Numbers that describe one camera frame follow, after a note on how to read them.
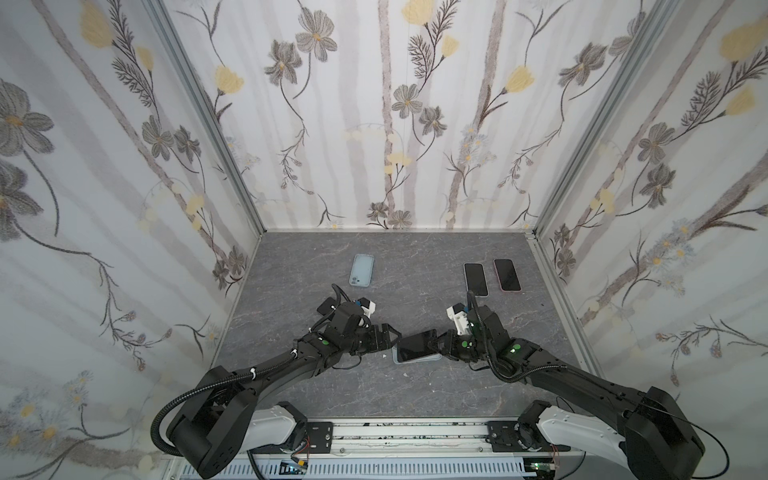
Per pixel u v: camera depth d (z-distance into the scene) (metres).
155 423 0.40
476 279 1.05
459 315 0.76
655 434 0.40
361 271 1.08
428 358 0.82
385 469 0.70
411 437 0.76
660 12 0.68
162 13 0.68
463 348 0.70
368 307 0.80
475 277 1.06
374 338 0.73
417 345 0.98
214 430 0.41
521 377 0.56
